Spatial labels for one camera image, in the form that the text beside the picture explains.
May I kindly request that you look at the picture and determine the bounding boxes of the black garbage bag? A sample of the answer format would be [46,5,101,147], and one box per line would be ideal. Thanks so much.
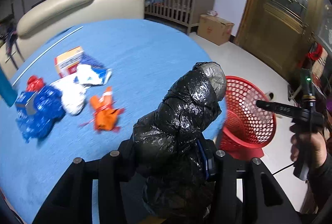
[132,62,227,221]

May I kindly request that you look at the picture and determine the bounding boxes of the red plastic bag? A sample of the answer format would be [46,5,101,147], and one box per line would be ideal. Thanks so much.
[26,75,45,92]

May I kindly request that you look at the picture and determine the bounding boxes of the yellow red cardboard box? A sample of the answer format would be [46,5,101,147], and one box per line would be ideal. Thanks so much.
[55,46,84,78]

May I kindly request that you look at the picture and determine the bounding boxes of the person's right hand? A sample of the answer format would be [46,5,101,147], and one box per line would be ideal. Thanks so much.
[290,132,327,168]

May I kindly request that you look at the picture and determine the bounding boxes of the red plastic basket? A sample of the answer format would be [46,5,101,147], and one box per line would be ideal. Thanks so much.
[219,76,276,161]

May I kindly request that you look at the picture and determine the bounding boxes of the orange snack wrapper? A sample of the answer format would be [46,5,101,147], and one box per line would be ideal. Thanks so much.
[79,86,125,133]

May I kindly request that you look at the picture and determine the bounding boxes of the wooden door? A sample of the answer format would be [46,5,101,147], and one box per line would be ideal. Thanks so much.
[235,0,323,81]

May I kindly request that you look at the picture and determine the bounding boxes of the blue white plastic wrapper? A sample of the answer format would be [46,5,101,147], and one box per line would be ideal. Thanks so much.
[16,85,65,143]

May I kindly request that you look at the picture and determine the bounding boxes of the white crumpled paper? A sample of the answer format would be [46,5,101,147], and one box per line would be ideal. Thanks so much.
[51,52,112,116]

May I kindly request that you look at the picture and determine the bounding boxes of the brown cardboard box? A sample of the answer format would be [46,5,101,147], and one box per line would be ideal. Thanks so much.
[197,15,234,46]

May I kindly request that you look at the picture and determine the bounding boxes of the blue white carton box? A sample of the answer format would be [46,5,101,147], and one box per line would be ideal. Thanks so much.
[15,91,37,119]

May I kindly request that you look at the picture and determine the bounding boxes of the teal thermos bottle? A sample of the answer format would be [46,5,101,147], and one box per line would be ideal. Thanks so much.
[0,67,17,107]

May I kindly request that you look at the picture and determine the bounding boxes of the white thin rod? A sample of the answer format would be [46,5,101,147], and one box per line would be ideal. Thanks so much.
[11,25,84,87]

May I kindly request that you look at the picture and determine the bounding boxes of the wooden baby crib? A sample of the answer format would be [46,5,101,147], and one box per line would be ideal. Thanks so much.
[145,0,215,34]

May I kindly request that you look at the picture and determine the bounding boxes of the dark clothes on sofa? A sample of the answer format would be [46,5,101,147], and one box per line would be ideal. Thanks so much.
[1,20,25,70]

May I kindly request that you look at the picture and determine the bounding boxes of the cream leather sofa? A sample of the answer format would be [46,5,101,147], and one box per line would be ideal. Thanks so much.
[13,0,144,66]

